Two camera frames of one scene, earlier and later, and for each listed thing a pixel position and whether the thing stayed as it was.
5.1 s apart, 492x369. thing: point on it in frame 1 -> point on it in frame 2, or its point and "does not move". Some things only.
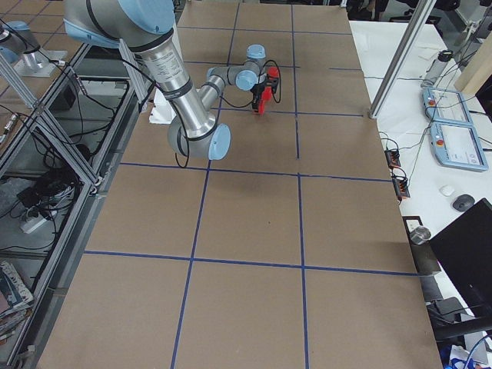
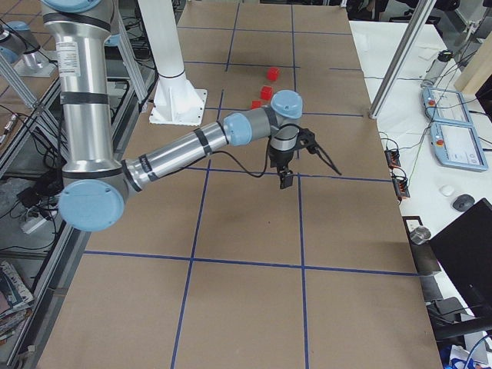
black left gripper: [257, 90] -> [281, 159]
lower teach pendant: [456, 145] does not move
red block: [274, 71] does not move
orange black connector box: [393, 157] does not move
